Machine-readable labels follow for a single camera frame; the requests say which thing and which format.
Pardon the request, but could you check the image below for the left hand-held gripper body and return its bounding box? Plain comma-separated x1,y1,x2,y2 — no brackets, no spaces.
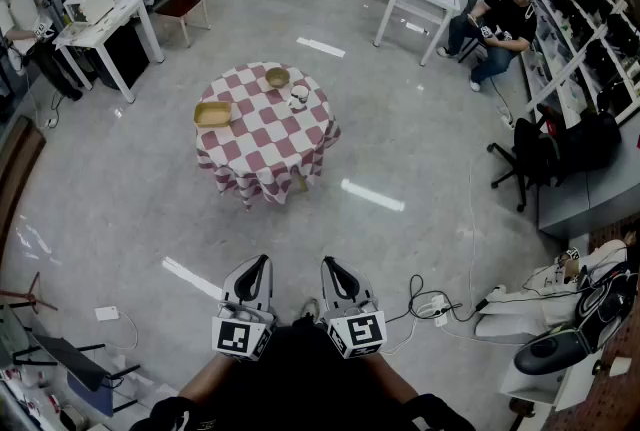
210,299,279,363

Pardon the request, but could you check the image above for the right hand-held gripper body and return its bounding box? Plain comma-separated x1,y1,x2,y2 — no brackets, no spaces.
322,302,389,361

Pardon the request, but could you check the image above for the white mug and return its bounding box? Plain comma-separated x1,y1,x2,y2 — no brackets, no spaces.
286,85,310,113

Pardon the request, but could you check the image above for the person's left forearm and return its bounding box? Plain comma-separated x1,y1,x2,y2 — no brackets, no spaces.
177,352,242,408

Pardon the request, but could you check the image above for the person's right forearm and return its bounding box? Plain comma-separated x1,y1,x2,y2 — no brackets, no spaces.
368,351,422,406

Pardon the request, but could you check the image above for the person's shoe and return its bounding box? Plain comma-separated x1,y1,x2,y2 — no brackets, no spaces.
299,297,322,323

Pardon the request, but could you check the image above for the person's black clothing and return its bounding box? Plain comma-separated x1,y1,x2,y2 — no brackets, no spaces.
128,322,477,431

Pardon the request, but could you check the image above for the red white checked tablecloth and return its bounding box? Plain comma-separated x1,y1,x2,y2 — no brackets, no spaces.
195,62,343,213

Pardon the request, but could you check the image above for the black folding chair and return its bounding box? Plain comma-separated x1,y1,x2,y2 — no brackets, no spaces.
11,332,142,418

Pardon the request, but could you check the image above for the rectangular wooden tray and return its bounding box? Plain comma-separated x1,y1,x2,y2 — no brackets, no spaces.
193,100,234,129

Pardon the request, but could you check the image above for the white fabric bundle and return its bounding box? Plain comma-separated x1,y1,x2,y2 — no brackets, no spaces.
473,238,632,346

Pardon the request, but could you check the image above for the black helmet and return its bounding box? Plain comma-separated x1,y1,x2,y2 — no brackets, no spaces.
513,324,594,376

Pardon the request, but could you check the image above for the round wooden bowl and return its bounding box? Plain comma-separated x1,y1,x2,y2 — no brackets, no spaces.
264,67,293,90

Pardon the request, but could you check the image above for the black office chair with jacket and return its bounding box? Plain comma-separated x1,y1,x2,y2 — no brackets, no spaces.
486,102,624,214

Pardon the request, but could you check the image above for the grey platform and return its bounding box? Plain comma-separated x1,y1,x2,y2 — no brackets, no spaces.
536,117,640,241

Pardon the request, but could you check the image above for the black cabinet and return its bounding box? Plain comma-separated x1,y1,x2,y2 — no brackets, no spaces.
91,21,151,91

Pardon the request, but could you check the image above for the wooden chair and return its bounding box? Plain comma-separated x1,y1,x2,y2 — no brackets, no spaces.
155,0,212,50

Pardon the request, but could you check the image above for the white desk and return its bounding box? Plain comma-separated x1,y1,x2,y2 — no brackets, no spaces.
51,0,166,105

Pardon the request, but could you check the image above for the white box appliance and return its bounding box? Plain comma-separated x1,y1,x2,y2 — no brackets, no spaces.
63,0,117,27

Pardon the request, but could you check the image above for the white storage shelf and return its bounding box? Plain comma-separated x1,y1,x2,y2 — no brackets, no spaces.
521,0,640,128

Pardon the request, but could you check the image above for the red stool frame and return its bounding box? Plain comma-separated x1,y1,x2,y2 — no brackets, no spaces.
0,270,59,316

